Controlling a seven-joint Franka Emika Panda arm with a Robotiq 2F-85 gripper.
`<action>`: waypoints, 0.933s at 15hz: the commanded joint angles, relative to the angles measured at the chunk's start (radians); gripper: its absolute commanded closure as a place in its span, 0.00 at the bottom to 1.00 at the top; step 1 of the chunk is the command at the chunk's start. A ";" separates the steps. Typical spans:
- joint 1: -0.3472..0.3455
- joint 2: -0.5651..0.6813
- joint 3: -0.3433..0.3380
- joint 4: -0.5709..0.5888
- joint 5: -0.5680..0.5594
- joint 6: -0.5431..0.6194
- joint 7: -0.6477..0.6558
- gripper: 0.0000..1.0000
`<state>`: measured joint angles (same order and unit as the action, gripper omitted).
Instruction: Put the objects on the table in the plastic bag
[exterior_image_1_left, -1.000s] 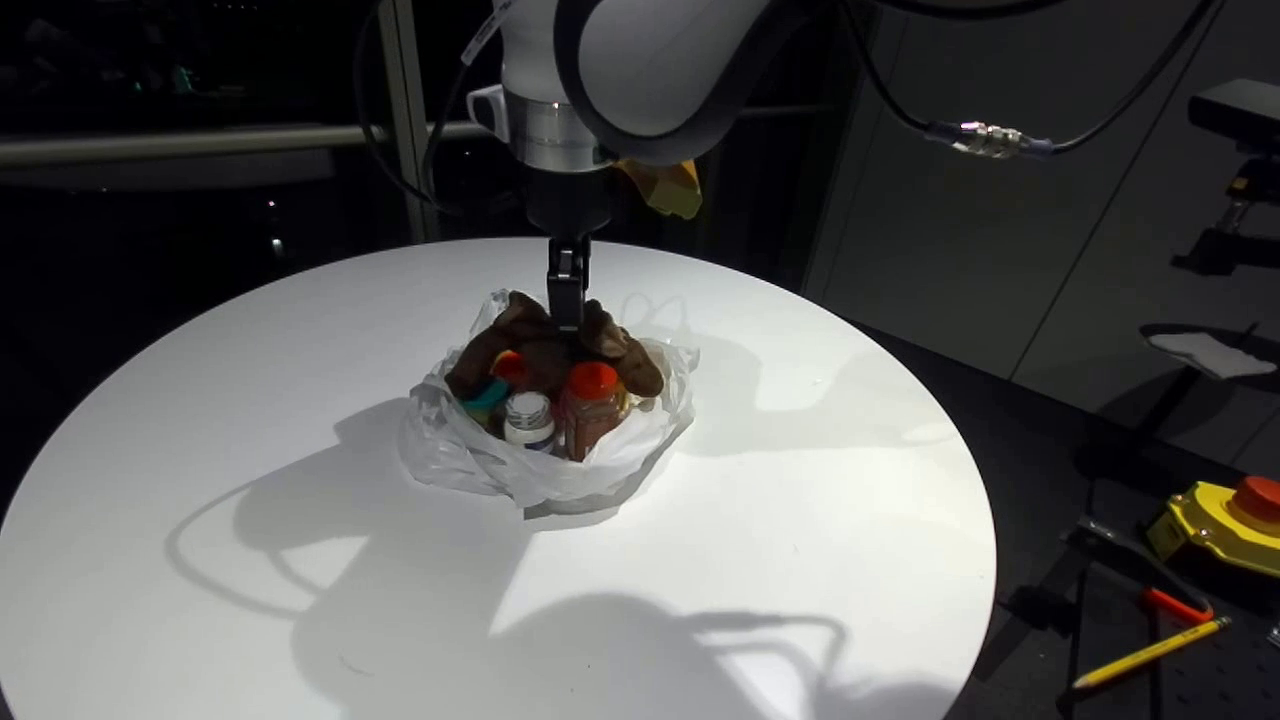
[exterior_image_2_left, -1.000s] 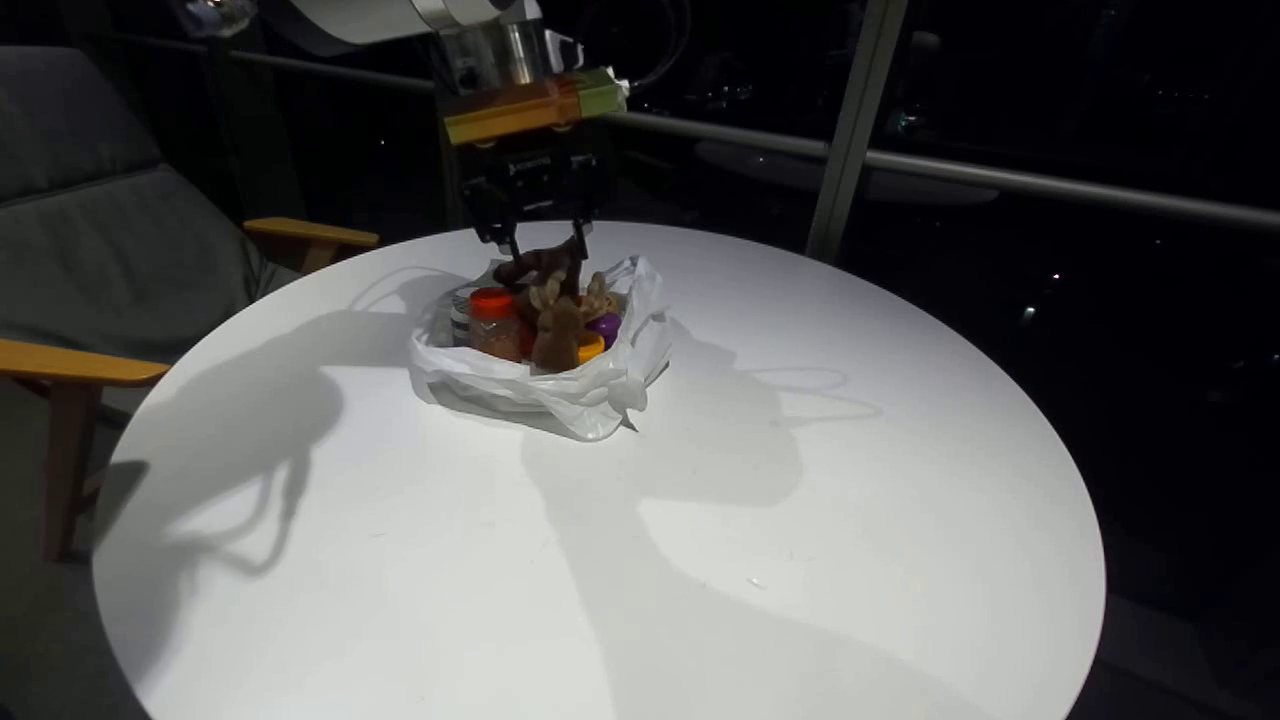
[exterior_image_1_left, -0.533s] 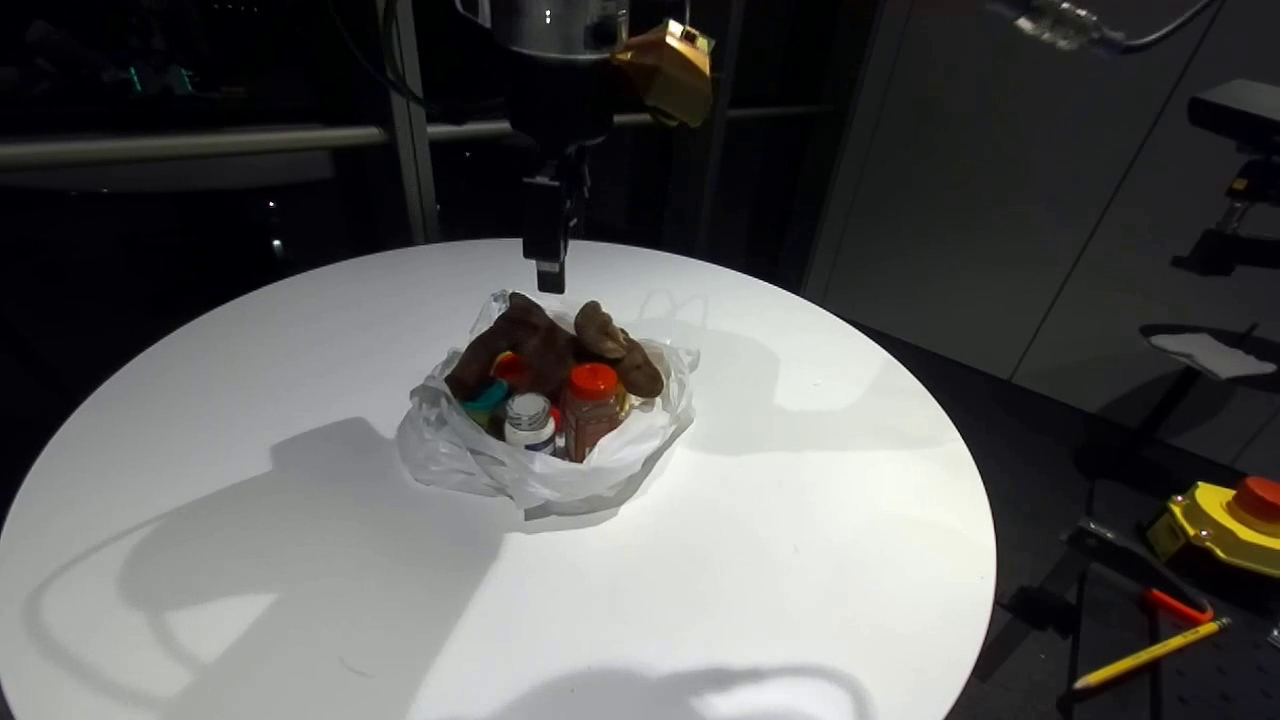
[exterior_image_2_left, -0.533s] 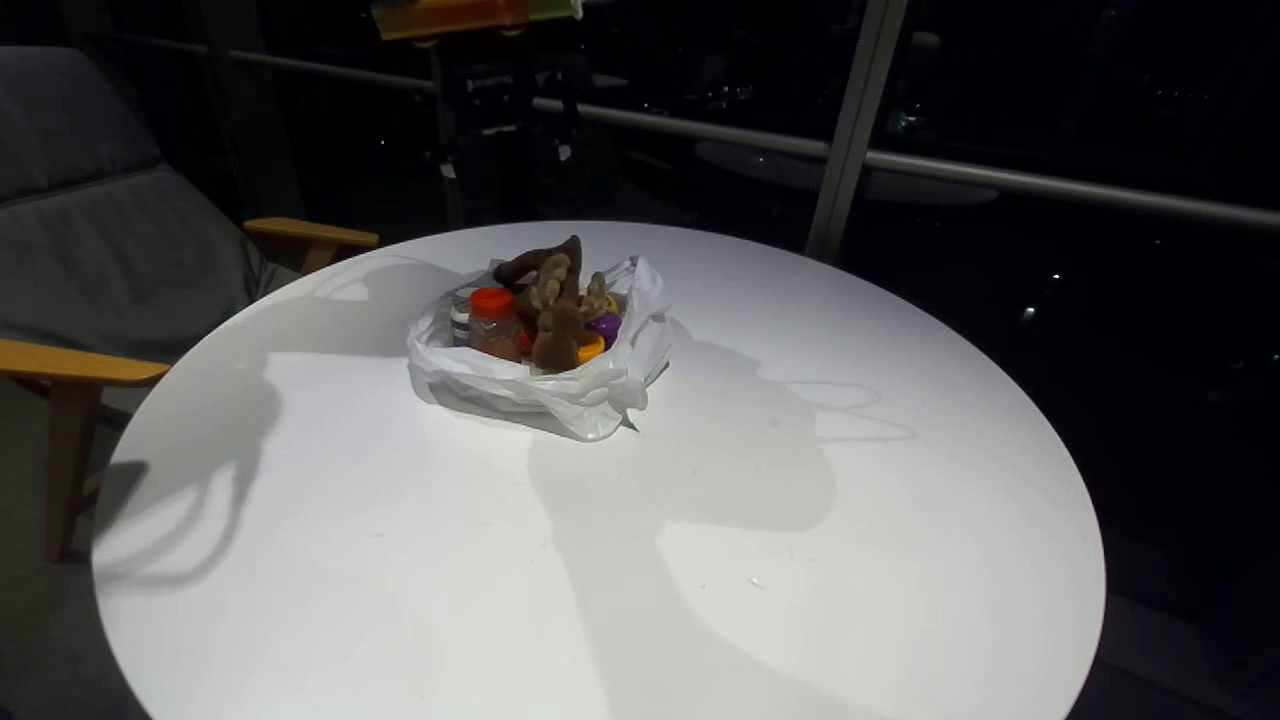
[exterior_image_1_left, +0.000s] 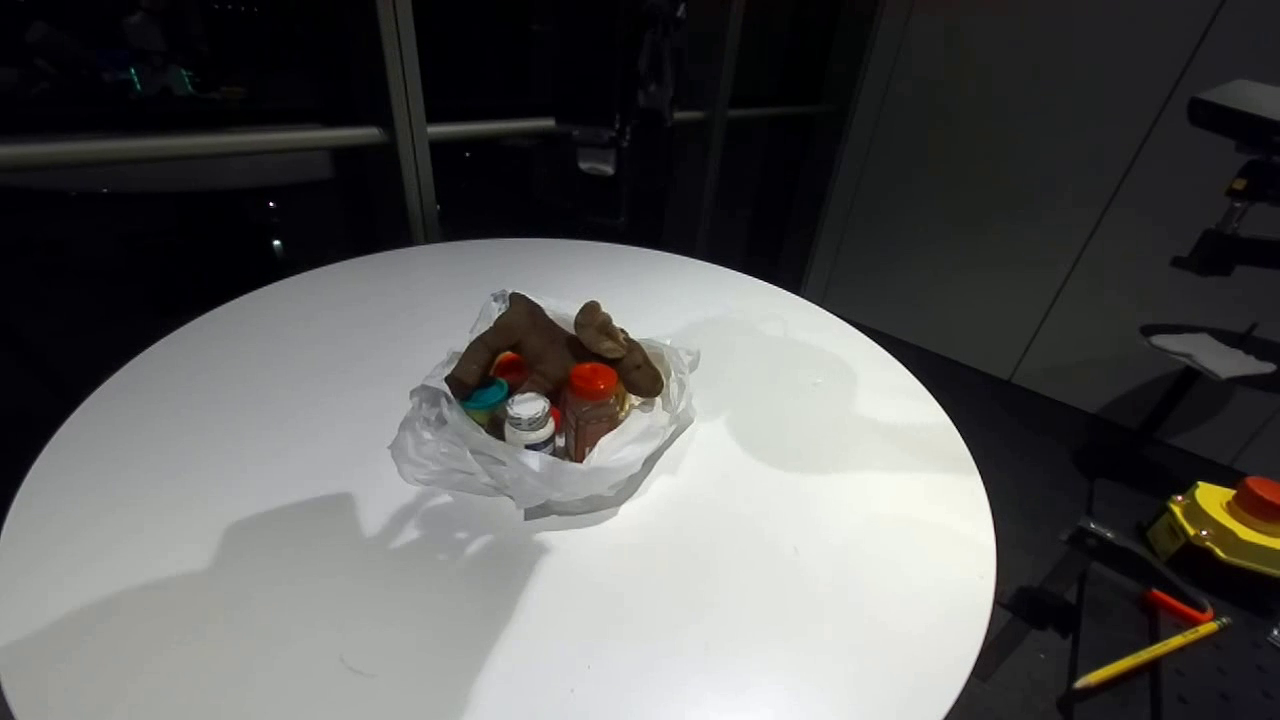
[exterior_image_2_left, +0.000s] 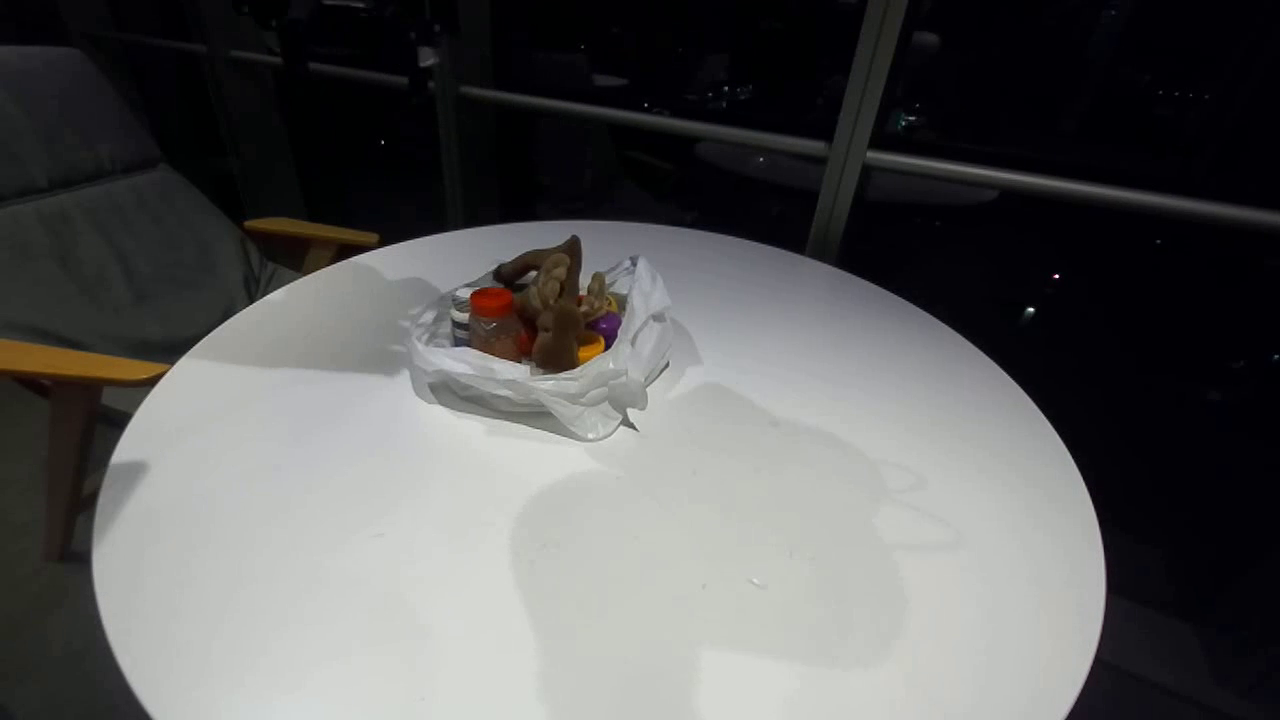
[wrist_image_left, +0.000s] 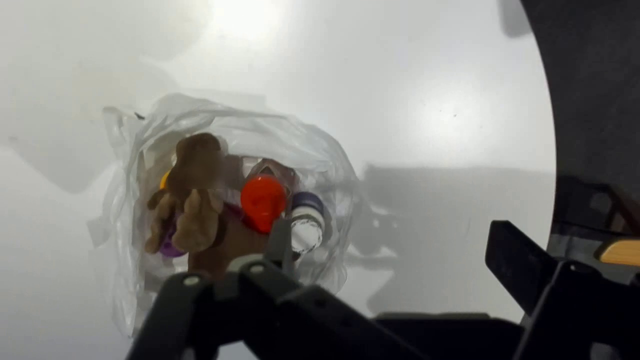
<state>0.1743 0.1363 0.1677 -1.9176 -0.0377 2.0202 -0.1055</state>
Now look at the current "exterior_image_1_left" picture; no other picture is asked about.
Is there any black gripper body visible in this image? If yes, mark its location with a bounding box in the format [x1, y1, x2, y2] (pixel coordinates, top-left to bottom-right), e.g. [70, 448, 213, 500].
[551, 107, 639, 187]

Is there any brown plush animal toy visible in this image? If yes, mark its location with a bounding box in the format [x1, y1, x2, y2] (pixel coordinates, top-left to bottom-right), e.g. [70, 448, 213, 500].
[439, 287, 669, 403]

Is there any spice jar red lid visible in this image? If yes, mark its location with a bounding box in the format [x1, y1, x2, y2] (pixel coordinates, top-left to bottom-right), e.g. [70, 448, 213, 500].
[551, 355, 627, 462]

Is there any blue toy cup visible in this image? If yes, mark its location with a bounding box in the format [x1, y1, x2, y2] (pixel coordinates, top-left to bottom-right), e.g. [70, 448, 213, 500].
[456, 376, 518, 422]

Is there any white bottle purple label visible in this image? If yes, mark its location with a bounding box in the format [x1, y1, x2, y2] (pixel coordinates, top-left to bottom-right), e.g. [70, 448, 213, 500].
[501, 386, 565, 457]

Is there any white plastic bag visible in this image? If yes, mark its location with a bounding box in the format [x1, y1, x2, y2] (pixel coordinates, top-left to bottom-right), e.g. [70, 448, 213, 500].
[386, 283, 704, 522]

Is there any black equipment stand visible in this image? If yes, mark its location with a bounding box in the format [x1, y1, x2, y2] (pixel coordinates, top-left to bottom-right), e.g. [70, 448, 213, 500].
[1170, 73, 1280, 279]

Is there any white paper sheet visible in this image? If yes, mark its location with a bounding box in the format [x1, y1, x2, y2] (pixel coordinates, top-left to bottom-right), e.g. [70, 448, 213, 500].
[1139, 324, 1280, 382]

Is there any yellow emergency stop box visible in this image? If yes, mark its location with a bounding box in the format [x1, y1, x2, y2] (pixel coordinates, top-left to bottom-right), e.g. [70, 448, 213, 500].
[1143, 470, 1280, 579]

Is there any yellow pencil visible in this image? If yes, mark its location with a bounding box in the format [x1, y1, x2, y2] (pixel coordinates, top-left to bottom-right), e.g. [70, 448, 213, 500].
[1069, 612, 1238, 694]

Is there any grey window post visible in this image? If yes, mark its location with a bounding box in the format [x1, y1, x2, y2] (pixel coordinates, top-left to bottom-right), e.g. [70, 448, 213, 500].
[374, 0, 446, 244]

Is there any grey horizontal window rail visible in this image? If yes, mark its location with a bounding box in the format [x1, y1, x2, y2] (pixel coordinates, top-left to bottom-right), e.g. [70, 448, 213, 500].
[0, 100, 837, 170]

